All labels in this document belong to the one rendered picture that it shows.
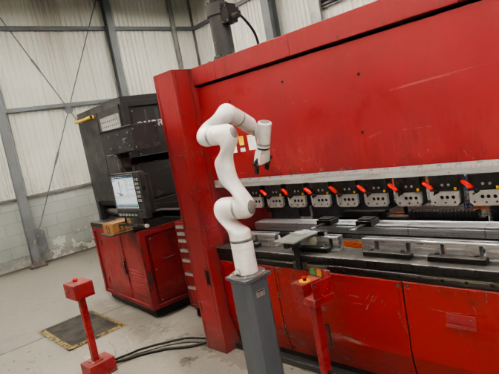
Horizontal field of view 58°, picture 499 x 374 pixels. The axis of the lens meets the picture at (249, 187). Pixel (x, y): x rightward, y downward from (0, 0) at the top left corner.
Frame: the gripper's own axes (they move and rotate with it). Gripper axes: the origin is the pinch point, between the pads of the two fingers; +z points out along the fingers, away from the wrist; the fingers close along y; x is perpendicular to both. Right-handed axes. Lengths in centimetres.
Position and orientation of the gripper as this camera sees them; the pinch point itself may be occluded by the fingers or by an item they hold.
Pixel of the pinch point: (261, 170)
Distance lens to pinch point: 278.7
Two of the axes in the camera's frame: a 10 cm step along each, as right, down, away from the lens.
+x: 7.3, 3.5, -5.9
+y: -6.8, 3.3, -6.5
